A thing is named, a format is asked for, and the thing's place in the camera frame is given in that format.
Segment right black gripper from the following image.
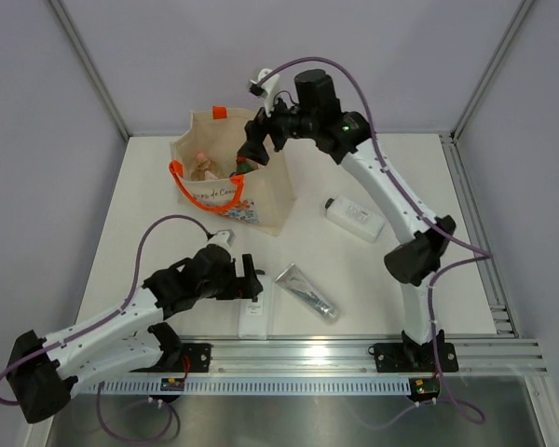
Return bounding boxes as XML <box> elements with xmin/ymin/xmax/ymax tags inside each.
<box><xmin>238</xmin><ymin>88</ymin><xmax>318</xmax><ymax>166</ymax></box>

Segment green bottle red cap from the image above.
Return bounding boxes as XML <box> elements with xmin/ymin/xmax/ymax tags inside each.
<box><xmin>235</xmin><ymin>156</ymin><xmax>258</xmax><ymax>175</ymax></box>

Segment white bottle black cap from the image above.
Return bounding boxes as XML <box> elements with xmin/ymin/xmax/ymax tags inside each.
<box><xmin>238</xmin><ymin>275</ymin><xmax>274</xmax><ymax>340</ymax></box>

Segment peach bottle pink cap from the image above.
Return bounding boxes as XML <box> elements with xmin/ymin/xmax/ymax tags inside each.
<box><xmin>190</xmin><ymin>152</ymin><xmax>224</xmax><ymax>182</ymax></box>

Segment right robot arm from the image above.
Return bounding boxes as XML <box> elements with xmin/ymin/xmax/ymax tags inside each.
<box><xmin>238</xmin><ymin>69</ymin><xmax>456</xmax><ymax>370</ymax></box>

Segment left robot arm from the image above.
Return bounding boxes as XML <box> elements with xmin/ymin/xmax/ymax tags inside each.
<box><xmin>6</xmin><ymin>244</ymin><xmax>264</xmax><ymax>424</ymax></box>

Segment silver tube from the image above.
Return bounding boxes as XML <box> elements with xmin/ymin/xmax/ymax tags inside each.
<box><xmin>275</xmin><ymin>264</ymin><xmax>340</xmax><ymax>324</ymax></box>

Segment white flat bottle right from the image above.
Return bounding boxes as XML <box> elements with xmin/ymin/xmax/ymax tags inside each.
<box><xmin>324</xmin><ymin>196</ymin><xmax>386</xmax><ymax>243</ymax></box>

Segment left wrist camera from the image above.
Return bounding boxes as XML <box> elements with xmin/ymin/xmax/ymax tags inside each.
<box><xmin>208</xmin><ymin>229</ymin><xmax>236</xmax><ymax>251</ymax></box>

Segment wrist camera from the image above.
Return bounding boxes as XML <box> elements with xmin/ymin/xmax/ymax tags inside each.
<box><xmin>249</xmin><ymin>68</ymin><xmax>280</xmax><ymax>117</ymax></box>
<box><xmin>208</xmin><ymin>229</ymin><xmax>236</xmax><ymax>251</ymax></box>

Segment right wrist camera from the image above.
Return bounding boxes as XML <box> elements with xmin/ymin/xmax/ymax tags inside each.
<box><xmin>249</xmin><ymin>68</ymin><xmax>280</xmax><ymax>117</ymax></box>

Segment canvas bag orange handles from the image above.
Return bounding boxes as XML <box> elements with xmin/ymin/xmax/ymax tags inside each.
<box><xmin>169</xmin><ymin>106</ymin><xmax>294</xmax><ymax>236</ymax></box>

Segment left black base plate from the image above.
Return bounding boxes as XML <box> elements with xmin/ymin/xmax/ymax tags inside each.
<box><xmin>128</xmin><ymin>342</ymin><xmax>213</xmax><ymax>373</ymax></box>

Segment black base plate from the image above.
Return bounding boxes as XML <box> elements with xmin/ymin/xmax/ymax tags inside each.
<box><xmin>367</xmin><ymin>342</ymin><xmax>459</xmax><ymax>373</ymax></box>
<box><xmin>128</xmin><ymin>342</ymin><xmax>213</xmax><ymax>373</ymax></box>

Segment white slotted cable duct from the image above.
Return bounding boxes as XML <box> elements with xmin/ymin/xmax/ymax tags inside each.
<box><xmin>102</xmin><ymin>376</ymin><xmax>411</xmax><ymax>397</ymax></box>

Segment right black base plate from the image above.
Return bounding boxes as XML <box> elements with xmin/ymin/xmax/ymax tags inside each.
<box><xmin>367</xmin><ymin>342</ymin><xmax>459</xmax><ymax>373</ymax></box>

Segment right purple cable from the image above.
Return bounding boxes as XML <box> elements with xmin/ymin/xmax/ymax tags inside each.
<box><xmin>260</xmin><ymin>56</ymin><xmax>495</xmax><ymax>427</ymax></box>

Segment aluminium mounting rail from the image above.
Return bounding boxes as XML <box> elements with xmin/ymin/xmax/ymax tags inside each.
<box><xmin>41</xmin><ymin>337</ymin><xmax>549</xmax><ymax>378</ymax></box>

